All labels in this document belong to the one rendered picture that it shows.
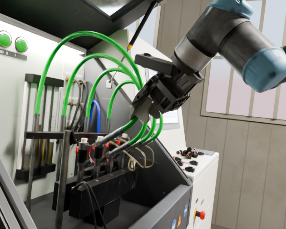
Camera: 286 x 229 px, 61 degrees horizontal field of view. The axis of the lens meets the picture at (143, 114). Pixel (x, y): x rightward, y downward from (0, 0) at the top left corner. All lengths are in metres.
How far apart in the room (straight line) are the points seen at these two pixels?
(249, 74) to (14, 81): 0.71
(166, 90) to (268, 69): 0.21
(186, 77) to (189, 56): 0.05
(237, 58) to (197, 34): 0.09
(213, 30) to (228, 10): 0.04
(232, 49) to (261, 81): 0.08
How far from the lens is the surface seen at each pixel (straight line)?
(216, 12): 0.49
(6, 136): 0.91
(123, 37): 1.12
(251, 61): 0.45
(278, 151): 2.87
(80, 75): 1.12
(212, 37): 0.49
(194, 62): 0.51
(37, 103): 0.85
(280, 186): 2.93
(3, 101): 0.88
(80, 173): 0.74
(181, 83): 0.53
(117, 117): 1.02
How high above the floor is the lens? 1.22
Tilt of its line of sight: 2 degrees down
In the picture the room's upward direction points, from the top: 6 degrees clockwise
